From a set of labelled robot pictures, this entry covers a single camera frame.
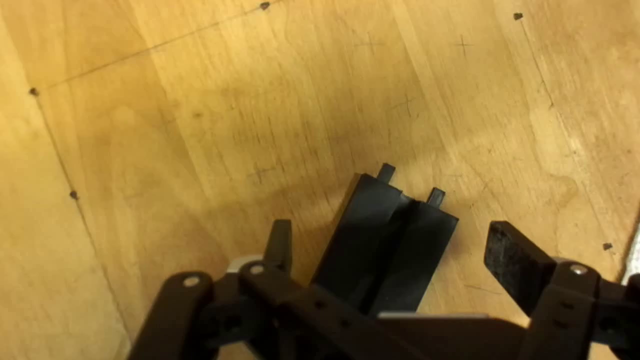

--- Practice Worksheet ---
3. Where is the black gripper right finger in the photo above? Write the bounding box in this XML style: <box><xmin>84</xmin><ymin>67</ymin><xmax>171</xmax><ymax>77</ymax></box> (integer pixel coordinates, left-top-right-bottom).
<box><xmin>485</xmin><ymin>220</ymin><xmax>640</xmax><ymax>360</ymax></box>

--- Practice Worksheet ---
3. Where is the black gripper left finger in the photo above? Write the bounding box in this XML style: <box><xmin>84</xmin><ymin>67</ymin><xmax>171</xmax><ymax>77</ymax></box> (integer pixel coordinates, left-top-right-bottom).
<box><xmin>126</xmin><ymin>218</ymin><xmax>367</xmax><ymax>360</ymax></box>

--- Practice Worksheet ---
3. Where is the black slotted bar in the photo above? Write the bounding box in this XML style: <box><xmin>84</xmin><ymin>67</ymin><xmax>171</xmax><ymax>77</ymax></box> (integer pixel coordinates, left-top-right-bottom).
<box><xmin>309</xmin><ymin>161</ymin><xmax>463</xmax><ymax>319</ymax></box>

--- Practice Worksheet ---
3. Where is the thick white cable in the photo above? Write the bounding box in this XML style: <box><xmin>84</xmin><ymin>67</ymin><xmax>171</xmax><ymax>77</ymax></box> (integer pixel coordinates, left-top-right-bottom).
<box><xmin>620</xmin><ymin>221</ymin><xmax>640</xmax><ymax>287</ymax></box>

